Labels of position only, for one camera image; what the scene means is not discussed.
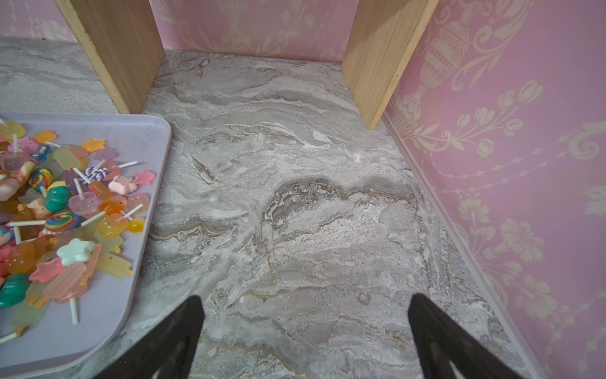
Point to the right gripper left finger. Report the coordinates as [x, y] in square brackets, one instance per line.
[168, 350]

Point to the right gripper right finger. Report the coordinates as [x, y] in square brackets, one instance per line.
[445, 348]

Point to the pile of colourful candies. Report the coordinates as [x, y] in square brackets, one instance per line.
[64, 209]

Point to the lilac plastic tray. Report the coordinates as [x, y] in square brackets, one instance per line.
[55, 342]

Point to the wooden shelf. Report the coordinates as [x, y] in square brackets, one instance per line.
[123, 45]

